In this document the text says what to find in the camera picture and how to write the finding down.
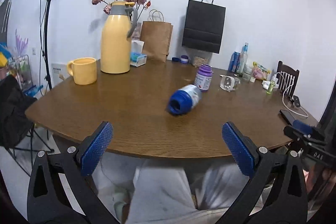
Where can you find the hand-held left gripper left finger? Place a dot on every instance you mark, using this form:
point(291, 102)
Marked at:
point(96, 148)

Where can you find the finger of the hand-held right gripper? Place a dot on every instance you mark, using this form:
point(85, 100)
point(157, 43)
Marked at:
point(302, 126)

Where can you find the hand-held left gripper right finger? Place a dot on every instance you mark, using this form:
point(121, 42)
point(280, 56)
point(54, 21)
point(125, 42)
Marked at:
point(239, 148)

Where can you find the blue-capped bottle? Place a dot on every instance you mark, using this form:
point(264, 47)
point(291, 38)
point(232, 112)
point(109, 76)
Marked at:
point(183, 100)

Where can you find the clear glass cup lying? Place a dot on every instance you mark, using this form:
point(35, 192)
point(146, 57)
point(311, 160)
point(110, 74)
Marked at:
point(229, 83)

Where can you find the upright drinking glass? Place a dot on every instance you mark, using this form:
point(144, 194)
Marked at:
point(247, 74)

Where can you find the black phone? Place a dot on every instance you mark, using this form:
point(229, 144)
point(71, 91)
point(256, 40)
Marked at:
point(287, 116)

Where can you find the small green bottle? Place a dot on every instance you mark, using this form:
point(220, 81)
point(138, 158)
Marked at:
point(271, 85)

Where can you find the black folding chair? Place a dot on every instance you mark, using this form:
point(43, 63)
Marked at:
point(39, 138)

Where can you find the dark wooden chair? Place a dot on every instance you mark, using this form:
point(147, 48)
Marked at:
point(280, 69)

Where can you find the pink packet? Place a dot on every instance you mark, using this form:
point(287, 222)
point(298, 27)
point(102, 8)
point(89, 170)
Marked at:
point(259, 74)

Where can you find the yellow green packet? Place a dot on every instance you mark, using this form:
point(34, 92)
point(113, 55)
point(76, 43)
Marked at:
point(262, 67)

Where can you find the purple bottle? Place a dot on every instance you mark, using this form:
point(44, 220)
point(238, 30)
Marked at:
point(203, 79)

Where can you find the yellow mug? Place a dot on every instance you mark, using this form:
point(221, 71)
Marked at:
point(84, 71)

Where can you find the white box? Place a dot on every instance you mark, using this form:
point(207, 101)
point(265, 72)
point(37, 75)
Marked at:
point(58, 71)

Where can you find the blue drink can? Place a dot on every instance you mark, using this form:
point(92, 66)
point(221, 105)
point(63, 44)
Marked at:
point(233, 62)

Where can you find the clear bottle with blue cap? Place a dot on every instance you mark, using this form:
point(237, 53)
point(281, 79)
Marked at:
point(242, 58)

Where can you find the black jacket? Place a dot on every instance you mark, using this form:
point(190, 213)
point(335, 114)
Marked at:
point(13, 111)

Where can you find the clear container with grains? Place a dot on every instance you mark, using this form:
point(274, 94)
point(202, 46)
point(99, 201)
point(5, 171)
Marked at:
point(200, 59)

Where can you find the tissue box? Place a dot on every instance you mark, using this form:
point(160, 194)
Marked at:
point(137, 59)

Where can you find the small blue white jar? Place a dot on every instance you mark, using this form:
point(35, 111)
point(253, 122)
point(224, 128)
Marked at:
point(184, 59)

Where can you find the blue lid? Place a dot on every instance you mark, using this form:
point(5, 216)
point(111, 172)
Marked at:
point(175, 59)

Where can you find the yellow thermos jug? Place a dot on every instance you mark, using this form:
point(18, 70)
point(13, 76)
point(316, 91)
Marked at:
point(115, 40)

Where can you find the brown paper bag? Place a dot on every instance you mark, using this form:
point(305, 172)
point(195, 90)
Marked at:
point(156, 40)

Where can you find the black light stand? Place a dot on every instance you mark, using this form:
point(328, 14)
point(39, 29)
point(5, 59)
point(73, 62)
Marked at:
point(47, 29)

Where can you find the black paper bag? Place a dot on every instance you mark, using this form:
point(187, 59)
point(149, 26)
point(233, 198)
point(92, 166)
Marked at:
point(203, 24)

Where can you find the white wall socket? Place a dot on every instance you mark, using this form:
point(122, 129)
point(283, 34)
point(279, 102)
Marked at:
point(34, 50)

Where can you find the purple wall sticker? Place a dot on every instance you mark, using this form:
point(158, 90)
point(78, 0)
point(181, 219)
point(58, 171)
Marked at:
point(20, 43)

